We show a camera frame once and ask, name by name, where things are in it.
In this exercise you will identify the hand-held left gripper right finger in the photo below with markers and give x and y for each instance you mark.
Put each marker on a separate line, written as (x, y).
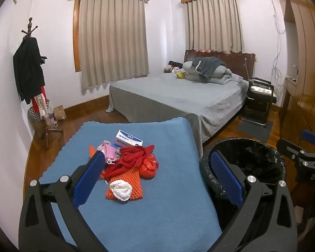
(225, 178)

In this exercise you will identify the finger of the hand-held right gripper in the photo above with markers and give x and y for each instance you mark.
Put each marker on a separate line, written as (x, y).
(291, 149)
(313, 137)

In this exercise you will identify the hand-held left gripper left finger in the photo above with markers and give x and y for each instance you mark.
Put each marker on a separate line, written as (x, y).
(89, 178)

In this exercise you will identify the small orange foam net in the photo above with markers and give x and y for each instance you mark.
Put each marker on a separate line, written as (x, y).
(92, 151)

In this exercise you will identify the black trash bin with liner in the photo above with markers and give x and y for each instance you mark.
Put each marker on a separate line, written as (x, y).
(252, 160)

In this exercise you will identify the white cloth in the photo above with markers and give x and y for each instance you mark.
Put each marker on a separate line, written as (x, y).
(120, 190)

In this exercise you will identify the pink face mask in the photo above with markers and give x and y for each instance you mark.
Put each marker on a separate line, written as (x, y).
(109, 152)

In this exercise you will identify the dark grey floor mat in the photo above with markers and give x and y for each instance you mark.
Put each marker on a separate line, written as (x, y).
(254, 128)

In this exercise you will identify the red cloth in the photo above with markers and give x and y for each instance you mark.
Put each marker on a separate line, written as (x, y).
(131, 157)

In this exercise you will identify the wooden side table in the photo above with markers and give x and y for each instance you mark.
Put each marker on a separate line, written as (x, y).
(287, 97)

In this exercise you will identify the large orange foam net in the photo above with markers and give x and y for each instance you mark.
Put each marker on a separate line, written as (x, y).
(137, 186)

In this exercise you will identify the white and blue box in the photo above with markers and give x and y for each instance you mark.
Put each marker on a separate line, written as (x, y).
(128, 139)

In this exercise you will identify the black metal chair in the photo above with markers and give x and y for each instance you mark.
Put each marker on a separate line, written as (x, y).
(257, 105)

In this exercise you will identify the red plastic bag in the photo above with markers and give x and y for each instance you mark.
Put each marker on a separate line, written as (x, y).
(148, 166)

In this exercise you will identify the small purple bag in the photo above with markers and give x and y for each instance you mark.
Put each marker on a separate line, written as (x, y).
(52, 119)

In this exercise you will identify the blue table mat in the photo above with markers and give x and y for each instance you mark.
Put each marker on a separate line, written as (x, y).
(160, 202)

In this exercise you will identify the brown paper bag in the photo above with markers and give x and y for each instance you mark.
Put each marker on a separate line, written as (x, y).
(59, 113)

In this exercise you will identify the wooden wardrobe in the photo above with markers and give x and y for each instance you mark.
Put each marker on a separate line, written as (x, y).
(307, 57)

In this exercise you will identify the striped bag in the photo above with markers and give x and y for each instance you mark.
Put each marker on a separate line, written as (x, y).
(34, 116)

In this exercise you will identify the cream garment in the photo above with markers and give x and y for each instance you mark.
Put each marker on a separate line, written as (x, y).
(42, 105)

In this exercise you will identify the grey pillow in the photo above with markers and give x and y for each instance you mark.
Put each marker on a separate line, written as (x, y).
(237, 78)

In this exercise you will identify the red garment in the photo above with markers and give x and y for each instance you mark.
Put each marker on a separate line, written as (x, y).
(35, 105)

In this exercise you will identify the bed with grey sheet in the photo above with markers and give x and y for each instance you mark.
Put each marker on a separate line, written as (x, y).
(173, 94)

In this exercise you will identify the folded grey quilt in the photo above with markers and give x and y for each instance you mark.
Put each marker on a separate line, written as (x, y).
(218, 74)

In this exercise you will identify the wooden bed headboard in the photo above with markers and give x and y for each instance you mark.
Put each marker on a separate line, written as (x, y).
(236, 59)

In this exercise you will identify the yellow plush toy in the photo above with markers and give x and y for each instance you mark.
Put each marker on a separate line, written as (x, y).
(180, 75)

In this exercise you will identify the dark grey garment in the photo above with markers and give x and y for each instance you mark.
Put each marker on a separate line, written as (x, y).
(211, 64)

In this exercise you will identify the pink plush toy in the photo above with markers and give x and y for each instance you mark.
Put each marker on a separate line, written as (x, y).
(172, 69)

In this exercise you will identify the black cushion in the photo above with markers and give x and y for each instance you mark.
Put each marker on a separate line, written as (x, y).
(176, 63)

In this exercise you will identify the black jacket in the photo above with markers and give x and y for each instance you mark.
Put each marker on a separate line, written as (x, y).
(27, 68)

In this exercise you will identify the wide beige curtain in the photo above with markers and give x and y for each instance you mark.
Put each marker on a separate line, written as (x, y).
(113, 39)

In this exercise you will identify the wooden coat rack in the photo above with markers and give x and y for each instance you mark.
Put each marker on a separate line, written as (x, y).
(29, 29)

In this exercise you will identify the wooden window frame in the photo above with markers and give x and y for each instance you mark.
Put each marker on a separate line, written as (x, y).
(76, 34)

